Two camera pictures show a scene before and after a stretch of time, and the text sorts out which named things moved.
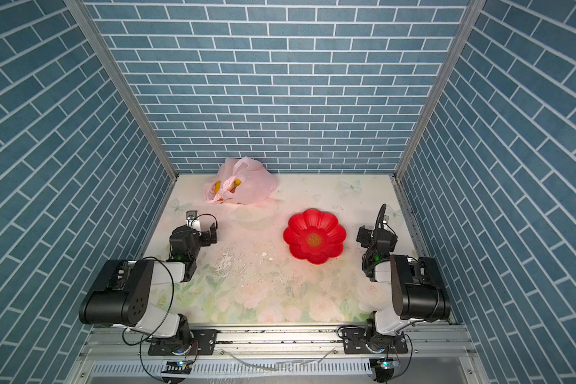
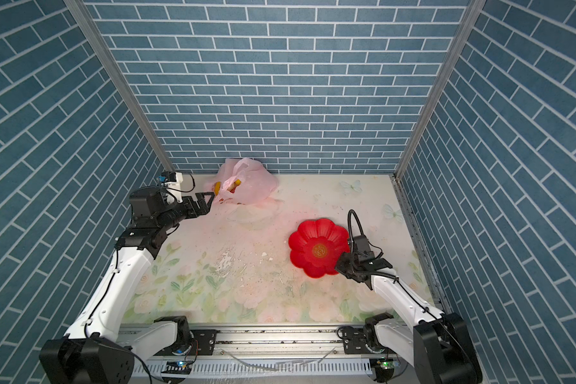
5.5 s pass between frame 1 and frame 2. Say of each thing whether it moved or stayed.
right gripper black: moved
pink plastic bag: stayed
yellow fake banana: stayed
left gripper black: moved
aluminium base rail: stayed
